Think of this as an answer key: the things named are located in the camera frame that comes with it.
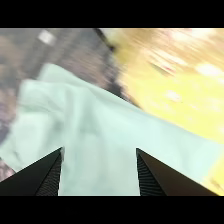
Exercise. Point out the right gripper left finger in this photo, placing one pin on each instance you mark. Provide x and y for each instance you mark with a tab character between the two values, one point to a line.
42	177

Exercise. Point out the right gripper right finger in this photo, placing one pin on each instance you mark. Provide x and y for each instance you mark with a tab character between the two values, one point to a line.
159	178

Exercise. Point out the pale green garment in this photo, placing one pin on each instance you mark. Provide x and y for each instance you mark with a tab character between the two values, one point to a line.
100	133

